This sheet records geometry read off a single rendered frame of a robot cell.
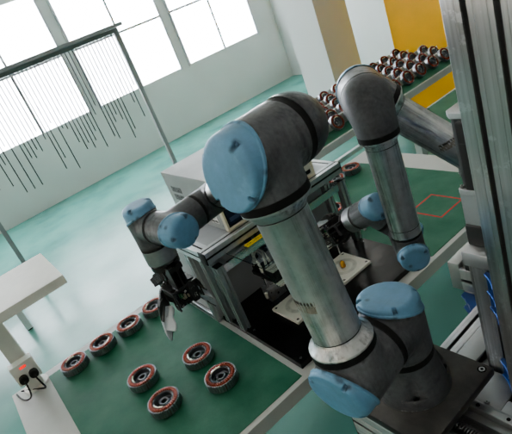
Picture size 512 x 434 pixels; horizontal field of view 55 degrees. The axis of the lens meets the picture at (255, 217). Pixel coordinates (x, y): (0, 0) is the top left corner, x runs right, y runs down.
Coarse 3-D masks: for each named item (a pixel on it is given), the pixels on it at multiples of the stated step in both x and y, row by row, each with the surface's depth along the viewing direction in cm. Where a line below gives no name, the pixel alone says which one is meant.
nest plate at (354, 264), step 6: (342, 252) 199; (336, 258) 197; (342, 258) 196; (348, 258) 194; (354, 258) 193; (360, 258) 191; (336, 264) 193; (348, 264) 191; (354, 264) 189; (360, 264) 188; (366, 264) 187; (342, 270) 188; (348, 270) 187; (354, 270) 186; (360, 270) 185; (342, 276) 185; (348, 276) 184; (354, 276) 184
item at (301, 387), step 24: (432, 168) 244; (456, 168) 235; (456, 240) 186; (432, 264) 180; (312, 360) 157; (48, 384) 198; (24, 408) 189; (48, 408) 184; (288, 408) 149; (48, 432) 172; (72, 432) 168; (264, 432) 145
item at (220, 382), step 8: (216, 368) 164; (224, 368) 164; (232, 368) 162; (208, 376) 162; (216, 376) 162; (224, 376) 161; (232, 376) 159; (208, 384) 159; (216, 384) 158; (224, 384) 157; (232, 384) 158; (216, 392) 158; (224, 392) 158
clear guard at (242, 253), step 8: (256, 232) 177; (248, 240) 174; (240, 248) 171; (248, 248) 169; (256, 248) 167; (264, 248) 165; (232, 256) 169; (240, 256) 167; (248, 256) 165; (256, 256) 163; (264, 256) 161; (256, 264) 158; (264, 264) 156; (272, 264) 156; (272, 272) 155; (272, 280) 154; (280, 280) 154
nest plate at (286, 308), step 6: (288, 300) 184; (276, 306) 184; (282, 306) 182; (288, 306) 181; (294, 306) 180; (276, 312) 181; (282, 312) 179; (288, 312) 178; (294, 312) 177; (288, 318) 175; (294, 318) 174; (300, 318) 173
